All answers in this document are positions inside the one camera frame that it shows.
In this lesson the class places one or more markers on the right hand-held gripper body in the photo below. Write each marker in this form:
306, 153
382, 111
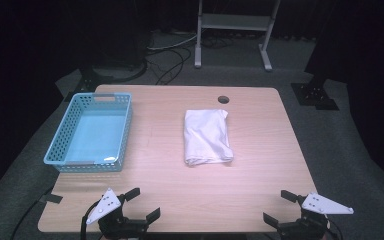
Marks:
308, 226

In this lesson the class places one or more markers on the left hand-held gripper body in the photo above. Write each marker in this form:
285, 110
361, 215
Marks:
113, 221

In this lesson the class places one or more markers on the white printed t-shirt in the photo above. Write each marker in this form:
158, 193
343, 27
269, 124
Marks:
206, 136

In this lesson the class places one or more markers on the black tape strip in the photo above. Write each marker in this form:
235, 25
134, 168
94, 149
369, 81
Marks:
51, 198

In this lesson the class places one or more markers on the blue plastic basket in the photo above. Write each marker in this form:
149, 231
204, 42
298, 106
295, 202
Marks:
95, 136

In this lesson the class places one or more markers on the black stand base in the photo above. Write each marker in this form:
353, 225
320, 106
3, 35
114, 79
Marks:
88, 81
313, 95

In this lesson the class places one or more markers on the white metal stand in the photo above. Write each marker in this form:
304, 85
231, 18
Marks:
235, 21

